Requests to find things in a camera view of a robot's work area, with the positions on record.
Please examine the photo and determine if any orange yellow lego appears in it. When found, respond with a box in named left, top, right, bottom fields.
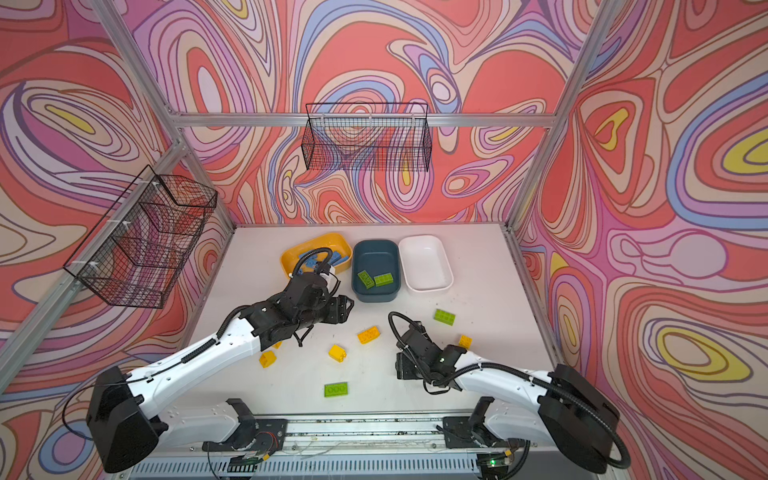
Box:
left=357, top=326, right=381, bottom=345

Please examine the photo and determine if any green lego pair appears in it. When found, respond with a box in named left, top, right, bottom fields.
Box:
left=374, top=273, right=394, bottom=286
left=357, top=270, right=376, bottom=289

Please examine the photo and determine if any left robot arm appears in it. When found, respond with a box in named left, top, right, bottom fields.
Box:
left=82, top=247, right=354, bottom=474

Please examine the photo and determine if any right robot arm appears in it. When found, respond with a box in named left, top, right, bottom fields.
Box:
left=388, top=311, right=632, bottom=474

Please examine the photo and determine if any yellow plastic bin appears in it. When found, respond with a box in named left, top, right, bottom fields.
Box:
left=280, top=231, right=354, bottom=280

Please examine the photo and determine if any dark teal plastic bin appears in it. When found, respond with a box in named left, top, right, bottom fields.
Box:
left=352, top=239, right=401, bottom=303

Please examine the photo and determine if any white plastic bin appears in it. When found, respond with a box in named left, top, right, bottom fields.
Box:
left=398, top=235, right=454, bottom=294

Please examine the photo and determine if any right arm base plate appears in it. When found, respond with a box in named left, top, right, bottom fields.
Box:
left=436, top=416, right=519, bottom=449

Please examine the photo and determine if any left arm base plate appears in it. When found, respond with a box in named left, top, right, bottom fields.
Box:
left=202, top=418, right=288, bottom=454

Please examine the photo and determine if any left wall wire basket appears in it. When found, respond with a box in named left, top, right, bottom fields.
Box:
left=63, top=166, right=218, bottom=309

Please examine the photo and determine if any wall wire basket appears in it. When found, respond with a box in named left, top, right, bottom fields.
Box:
left=63, top=166, right=218, bottom=309
left=301, top=101, right=433, bottom=173

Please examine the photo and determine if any back wall wire basket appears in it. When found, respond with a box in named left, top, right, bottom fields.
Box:
left=301, top=101, right=433, bottom=173

